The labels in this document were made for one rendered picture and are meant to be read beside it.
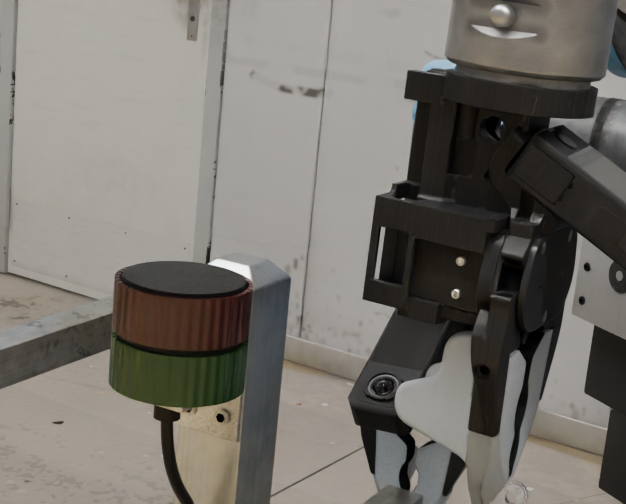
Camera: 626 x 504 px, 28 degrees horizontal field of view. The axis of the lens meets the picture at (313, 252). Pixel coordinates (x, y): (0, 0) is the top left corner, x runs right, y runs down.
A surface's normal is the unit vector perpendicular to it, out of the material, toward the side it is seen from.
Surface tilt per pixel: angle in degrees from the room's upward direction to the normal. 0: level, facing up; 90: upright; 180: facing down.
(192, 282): 0
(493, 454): 111
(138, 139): 90
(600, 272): 90
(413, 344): 33
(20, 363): 90
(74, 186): 90
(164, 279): 0
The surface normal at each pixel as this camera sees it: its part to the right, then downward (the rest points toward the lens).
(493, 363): -0.49, 0.22
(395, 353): -0.20, -0.73
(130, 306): -0.65, 0.11
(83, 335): 0.87, 0.19
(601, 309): -0.89, 0.02
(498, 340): -0.46, 0.01
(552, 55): 0.21, 0.26
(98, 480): 0.10, -0.97
